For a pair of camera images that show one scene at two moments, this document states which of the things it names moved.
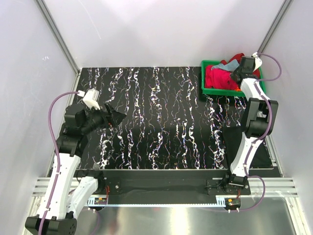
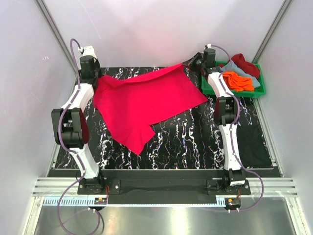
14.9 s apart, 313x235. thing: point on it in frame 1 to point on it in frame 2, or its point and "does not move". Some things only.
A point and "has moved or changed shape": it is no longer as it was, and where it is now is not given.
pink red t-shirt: (219, 79) has moved or changed shape
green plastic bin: (223, 92) does not move
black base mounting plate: (167, 182) does not move
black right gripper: (233, 73) to (191, 61)
